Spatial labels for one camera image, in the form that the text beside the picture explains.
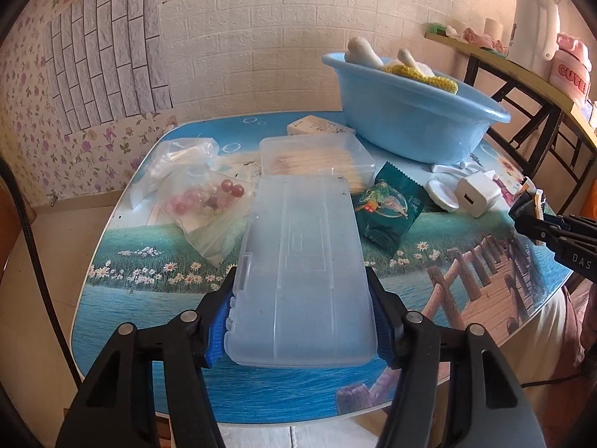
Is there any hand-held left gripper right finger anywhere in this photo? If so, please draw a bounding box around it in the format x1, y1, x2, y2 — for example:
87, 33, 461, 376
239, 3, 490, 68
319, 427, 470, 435
365, 266, 546, 448

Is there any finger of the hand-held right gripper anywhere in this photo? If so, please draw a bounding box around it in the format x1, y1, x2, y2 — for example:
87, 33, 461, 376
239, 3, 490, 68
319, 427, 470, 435
512, 198, 597, 283
543, 214, 597, 236

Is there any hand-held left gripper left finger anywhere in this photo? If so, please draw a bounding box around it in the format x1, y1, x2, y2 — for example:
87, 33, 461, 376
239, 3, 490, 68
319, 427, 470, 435
55, 265, 238, 448

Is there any small dark snack packet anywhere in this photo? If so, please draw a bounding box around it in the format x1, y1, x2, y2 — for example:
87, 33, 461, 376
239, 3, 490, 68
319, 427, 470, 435
510, 176, 546, 218

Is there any clear plastic storage box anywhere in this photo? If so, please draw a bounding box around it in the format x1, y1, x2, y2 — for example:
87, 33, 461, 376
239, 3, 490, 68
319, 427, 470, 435
225, 174, 378, 368

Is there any dark green snack packet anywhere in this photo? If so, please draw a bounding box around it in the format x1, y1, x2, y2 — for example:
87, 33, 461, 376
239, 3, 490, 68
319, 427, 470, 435
352, 161, 427, 249

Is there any light blue plastic basin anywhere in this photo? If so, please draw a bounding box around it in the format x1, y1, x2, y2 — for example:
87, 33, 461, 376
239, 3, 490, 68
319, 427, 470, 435
322, 51, 511, 165

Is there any rabbit plush with yellow dress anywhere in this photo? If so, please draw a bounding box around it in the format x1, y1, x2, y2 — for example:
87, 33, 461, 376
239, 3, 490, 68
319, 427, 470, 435
345, 36, 460, 94

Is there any landscape print desktop table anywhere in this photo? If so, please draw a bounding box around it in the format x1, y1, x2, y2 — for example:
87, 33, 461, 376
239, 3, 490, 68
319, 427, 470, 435
70, 111, 575, 425

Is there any white pillow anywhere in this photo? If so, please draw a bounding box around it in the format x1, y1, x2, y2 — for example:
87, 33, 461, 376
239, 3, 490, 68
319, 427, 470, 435
508, 284, 586, 383

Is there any white charger cube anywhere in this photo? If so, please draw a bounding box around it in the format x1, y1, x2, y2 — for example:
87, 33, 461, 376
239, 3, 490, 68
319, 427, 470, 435
454, 171, 499, 219

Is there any clear bag of pink beads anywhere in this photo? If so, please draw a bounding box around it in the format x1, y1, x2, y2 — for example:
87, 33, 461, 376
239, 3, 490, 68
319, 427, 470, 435
156, 168, 262, 267

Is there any white round lid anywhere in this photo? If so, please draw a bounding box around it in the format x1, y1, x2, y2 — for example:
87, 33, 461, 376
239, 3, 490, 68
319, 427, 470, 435
426, 175, 460, 213

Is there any white flat plastic piece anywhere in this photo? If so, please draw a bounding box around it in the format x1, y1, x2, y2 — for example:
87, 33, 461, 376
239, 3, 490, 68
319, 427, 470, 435
431, 161, 483, 175

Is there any black-framed side table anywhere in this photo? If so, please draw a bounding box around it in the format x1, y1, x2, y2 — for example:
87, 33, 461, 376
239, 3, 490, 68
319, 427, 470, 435
424, 30, 597, 187

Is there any pink bottle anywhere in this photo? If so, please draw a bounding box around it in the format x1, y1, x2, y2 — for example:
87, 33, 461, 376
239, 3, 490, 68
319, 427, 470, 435
549, 32, 592, 103

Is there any clear plastic bag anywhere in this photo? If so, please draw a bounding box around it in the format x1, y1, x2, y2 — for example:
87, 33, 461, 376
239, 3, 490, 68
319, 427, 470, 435
129, 136, 220, 211

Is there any clear box of toothpicks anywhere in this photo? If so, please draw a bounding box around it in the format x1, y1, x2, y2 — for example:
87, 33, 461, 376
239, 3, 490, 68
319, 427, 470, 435
259, 131, 376, 194

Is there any white electric kettle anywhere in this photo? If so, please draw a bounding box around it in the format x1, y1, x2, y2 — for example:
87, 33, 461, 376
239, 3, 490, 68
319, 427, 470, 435
506, 0, 560, 68

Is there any pink cloth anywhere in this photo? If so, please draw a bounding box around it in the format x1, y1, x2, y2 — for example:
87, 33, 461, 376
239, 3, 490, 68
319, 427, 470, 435
462, 27, 509, 52

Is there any cream tissue packet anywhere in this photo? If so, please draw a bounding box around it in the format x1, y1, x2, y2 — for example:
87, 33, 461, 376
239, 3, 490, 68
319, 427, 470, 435
287, 114, 356, 137

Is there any brown wooden door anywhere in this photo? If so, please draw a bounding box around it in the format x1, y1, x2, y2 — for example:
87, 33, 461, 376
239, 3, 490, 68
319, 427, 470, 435
0, 187, 35, 285

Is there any black cable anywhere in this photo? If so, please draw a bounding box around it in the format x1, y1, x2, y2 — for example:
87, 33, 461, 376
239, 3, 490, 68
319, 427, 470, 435
0, 156, 85, 379

